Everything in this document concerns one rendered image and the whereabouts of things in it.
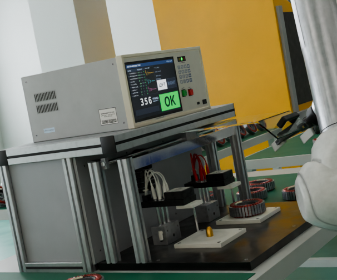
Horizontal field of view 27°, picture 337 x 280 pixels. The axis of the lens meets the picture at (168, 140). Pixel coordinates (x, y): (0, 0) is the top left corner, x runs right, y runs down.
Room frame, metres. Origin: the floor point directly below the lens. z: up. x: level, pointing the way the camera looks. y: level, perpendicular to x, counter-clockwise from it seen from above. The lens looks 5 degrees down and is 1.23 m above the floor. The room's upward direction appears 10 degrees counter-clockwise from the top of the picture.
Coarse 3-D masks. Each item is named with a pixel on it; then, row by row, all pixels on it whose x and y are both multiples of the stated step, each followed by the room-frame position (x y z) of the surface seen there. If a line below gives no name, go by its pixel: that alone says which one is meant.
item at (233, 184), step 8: (208, 176) 2.14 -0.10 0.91; (216, 176) 2.13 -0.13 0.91; (224, 176) 2.12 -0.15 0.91; (232, 176) 2.16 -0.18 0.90; (184, 184) 2.19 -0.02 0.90; (192, 184) 2.17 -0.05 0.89; (200, 184) 2.16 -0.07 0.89; (208, 184) 2.14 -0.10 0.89; (216, 184) 2.13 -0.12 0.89; (224, 184) 2.11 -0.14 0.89; (232, 184) 2.11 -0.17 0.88; (200, 192) 2.17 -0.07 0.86; (208, 192) 2.21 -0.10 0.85; (208, 200) 2.21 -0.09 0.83
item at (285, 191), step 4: (284, 188) 2.40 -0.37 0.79; (288, 188) 2.40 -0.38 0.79; (292, 188) 2.41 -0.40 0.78; (284, 192) 2.36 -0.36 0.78; (288, 192) 2.35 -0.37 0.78; (292, 192) 2.34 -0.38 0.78; (284, 196) 2.37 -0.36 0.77; (288, 196) 2.35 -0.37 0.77; (292, 196) 2.34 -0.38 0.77; (288, 200) 2.36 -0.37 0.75; (292, 200) 2.35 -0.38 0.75
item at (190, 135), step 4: (184, 132) 2.18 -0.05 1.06; (188, 132) 2.18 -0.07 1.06; (192, 132) 2.21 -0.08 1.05; (176, 136) 2.19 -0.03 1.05; (180, 136) 2.18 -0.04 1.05; (184, 136) 2.18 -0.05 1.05; (188, 136) 2.18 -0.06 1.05; (192, 136) 2.20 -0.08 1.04; (196, 136) 2.22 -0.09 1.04; (184, 140) 2.18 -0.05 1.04
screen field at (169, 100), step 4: (172, 92) 2.10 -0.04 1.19; (176, 92) 2.12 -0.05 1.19; (160, 96) 2.05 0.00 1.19; (164, 96) 2.06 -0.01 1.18; (168, 96) 2.08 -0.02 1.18; (172, 96) 2.10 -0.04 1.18; (176, 96) 2.12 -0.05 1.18; (160, 100) 2.04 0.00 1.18; (164, 100) 2.06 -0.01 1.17; (168, 100) 2.08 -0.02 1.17; (172, 100) 2.10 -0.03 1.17; (176, 100) 2.11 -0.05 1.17; (164, 104) 2.06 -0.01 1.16; (168, 104) 2.08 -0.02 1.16; (172, 104) 2.09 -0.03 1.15; (176, 104) 2.11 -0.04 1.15; (164, 108) 2.05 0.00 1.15; (168, 108) 2.07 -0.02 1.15; (172, 108) 2.09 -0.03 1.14
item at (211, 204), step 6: (204, 204) 2.17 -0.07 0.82; (210, 204) 2.17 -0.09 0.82; (216, 204) 2.20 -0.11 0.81; (198, 210) 2.17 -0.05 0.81; (204, 210) 2.16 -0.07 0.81; (210, 210) 2.17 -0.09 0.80; (216, 210) 2.20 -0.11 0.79; (198, 216) 2.17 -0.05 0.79; (204, 216) 2.16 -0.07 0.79; (210, 216) 2.16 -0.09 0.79; (216, 216) 2.19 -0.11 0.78; (198, 222) 2.17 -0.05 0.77; (204, 222) 2.16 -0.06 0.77
